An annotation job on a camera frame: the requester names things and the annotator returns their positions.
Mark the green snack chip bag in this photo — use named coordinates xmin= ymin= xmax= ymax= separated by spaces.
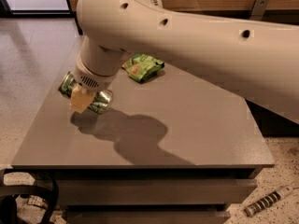
xmin=121 ymin=53 xmax=164 ymax=83

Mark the green soda can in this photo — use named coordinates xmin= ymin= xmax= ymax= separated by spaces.
xmin=58 ymin=72 xmax=113 ymax=115

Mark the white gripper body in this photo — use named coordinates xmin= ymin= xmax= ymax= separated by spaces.
xmin=73 ymin=55 xmax=121 ymax=91

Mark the yellow-padded gripper finger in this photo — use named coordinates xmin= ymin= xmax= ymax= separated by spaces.
xmin=70 ymin=85 xmax=96 ymax=113

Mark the right metal bracket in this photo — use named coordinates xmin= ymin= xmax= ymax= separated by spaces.
xmin=249 ymin=0 xmax=270 ymax=21

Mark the black office chair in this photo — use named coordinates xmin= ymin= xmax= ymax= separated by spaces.
xmin=0 ymin=168 xmax=60 ymax=224

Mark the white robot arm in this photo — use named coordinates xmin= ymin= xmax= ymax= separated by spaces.
xmin=74 ymin=0 xmax=299 ymax=123

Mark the white power strip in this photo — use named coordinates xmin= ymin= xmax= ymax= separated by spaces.
xmin=244 ymin=186 xmax=294 ymax=217

